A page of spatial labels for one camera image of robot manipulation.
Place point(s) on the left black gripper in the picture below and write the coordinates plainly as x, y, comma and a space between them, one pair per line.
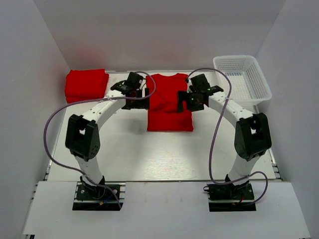
142, 104

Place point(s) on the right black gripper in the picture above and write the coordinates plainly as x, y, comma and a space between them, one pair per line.
183, 96

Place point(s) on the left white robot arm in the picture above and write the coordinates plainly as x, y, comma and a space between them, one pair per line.
82, 138

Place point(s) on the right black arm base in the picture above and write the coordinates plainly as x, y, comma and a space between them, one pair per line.
230, 198

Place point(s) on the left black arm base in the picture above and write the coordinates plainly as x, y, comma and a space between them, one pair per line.
87, 200

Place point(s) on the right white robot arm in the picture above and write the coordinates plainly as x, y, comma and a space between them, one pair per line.
252, 134

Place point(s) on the folded red t shirt stack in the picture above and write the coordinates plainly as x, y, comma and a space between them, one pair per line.
85, 85

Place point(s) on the white plastic basket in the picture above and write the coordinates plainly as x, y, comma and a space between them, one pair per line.
249, 86

